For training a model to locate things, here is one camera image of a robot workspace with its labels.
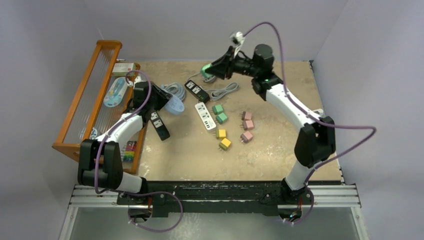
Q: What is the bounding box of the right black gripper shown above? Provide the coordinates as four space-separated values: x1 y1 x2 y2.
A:
205 47 259 82

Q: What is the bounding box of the round blue power hub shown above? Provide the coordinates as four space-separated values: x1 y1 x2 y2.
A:
164 95 185 116

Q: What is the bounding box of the long black power strip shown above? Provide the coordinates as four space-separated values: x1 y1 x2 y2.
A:
150 111 171 141

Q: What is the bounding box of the short black power strip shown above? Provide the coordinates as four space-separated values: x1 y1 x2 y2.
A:
184 80 211 103

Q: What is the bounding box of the green charger plug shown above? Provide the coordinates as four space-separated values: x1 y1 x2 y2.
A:
215 112 228 125

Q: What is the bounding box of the pink charger plug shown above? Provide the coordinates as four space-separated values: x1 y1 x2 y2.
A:
240 111 253 121
241 120 255 131

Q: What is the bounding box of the white power strip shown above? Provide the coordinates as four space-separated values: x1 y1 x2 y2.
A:
194 102 217 132

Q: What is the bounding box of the yellow charger plug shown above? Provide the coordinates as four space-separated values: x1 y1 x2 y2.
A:
215 129 227 140

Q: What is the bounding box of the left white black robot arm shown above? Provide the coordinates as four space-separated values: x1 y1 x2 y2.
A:
77 81 172 205

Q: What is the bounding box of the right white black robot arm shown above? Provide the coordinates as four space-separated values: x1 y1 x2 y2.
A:
205 44 336 204

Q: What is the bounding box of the blue packaged item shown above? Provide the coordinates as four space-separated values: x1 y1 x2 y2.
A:
103 76 128 108

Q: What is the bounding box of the white pink box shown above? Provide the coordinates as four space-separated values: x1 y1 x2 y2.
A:
111 62 136 77

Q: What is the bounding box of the orange wooden shelf rack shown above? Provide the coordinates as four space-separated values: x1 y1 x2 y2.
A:
52 40 134 162

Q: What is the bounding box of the colourful marker pack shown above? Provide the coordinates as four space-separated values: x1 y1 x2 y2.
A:
120 140 137 163

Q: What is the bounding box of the blue white tape roll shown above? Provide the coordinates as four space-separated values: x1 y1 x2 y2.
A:
89 127 99 140

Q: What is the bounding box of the white blue clip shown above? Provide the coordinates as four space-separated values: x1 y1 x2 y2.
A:
313 108 325 118

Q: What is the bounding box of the coiled blue hub cable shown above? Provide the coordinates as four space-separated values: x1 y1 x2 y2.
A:
160 82 187 100

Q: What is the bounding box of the grey power strip cable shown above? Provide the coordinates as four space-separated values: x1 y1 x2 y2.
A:
185 71 218 85

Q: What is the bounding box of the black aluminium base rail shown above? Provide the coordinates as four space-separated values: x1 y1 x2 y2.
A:
69 181 361 219

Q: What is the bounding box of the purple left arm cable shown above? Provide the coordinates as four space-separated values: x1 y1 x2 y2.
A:
94 69 184 233

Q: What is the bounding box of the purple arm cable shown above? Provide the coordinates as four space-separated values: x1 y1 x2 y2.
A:
231 21 378 226
94 69 184 233

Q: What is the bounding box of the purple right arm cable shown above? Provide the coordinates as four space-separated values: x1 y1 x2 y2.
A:
231 21 378 226

